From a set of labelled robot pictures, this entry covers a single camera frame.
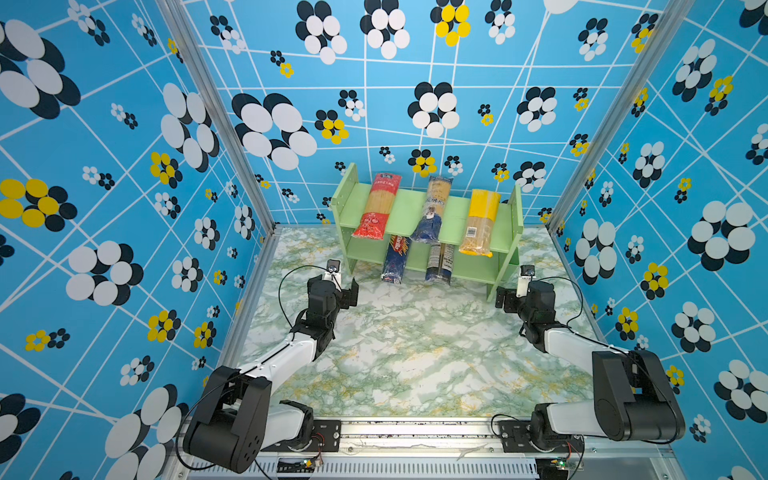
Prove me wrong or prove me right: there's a dark blue spaghetti package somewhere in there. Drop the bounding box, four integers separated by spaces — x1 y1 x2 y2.
381 235 411 284

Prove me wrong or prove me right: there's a clear blue spaghetti package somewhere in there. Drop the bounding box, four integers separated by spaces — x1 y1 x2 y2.
425 243 455 285

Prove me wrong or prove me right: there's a blue yellow spaghetti package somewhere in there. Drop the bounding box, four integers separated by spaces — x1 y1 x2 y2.
410 177 453 245

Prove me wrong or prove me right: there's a red spaghetti package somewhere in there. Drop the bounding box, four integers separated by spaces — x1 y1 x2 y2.
352 173 402 240

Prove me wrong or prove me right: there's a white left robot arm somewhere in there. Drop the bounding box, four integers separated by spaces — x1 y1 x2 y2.
176 271 359 473

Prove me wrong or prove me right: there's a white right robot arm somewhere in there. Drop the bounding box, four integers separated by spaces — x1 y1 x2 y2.
495 278 686 450

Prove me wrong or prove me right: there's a green wooden shelf unit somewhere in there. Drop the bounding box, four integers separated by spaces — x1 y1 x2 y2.
331 163 525 301

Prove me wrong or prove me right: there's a right controller board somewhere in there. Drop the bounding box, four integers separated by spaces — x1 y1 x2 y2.
536 458 570 480

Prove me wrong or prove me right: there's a controller board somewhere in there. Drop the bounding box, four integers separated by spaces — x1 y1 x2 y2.
536 458 570 480
276 457 323 475

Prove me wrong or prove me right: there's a left controller board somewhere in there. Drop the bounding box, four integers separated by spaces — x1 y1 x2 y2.
276 457 323 475

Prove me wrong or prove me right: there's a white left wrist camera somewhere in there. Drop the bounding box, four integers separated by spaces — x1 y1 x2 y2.
323 259 342 290

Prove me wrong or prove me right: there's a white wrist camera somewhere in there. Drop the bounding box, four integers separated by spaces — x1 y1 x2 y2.
323 259 342 290
516 265 536 297

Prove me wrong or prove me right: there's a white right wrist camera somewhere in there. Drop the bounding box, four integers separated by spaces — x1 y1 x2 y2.
516 265 536 297

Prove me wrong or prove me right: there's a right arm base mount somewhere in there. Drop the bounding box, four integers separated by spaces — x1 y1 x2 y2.
491 404 584 454

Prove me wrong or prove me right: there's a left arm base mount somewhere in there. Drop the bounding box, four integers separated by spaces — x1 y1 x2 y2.
261 400 342 453

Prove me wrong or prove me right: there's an aluminium corner post left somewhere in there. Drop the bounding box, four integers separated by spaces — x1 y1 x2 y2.
157 0 275 237

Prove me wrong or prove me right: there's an aluminium corner post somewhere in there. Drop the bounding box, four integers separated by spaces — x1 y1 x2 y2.
157 0 275 237
547 0 695 234

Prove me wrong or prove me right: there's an aluminium corner post right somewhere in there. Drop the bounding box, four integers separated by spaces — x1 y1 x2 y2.
547 0 695 234

